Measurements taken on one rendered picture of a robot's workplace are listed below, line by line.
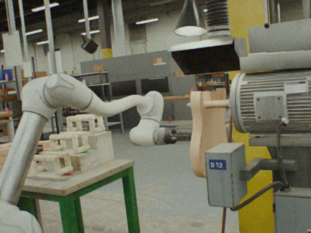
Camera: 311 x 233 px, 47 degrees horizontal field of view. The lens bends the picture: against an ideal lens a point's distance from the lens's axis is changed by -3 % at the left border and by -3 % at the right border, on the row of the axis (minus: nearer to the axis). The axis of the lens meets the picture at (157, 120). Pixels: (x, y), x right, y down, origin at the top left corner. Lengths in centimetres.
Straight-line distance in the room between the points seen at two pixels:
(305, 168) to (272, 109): 25
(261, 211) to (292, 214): 123
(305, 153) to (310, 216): 23
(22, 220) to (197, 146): 76
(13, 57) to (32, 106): 176
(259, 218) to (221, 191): 139
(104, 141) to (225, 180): 102
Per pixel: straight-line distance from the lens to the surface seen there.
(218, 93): 184
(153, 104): 185
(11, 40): 330
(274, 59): 145
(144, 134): 184
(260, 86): 144
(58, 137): 206
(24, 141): 153
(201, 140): 158
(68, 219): 177
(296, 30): 159
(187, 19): 151
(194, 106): 157
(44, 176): 196
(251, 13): 248
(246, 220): 270
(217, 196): 131
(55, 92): 145
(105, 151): 214
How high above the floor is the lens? 139
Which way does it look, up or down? 7 degrees down
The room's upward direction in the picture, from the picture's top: 6 degrees counter-clockwise
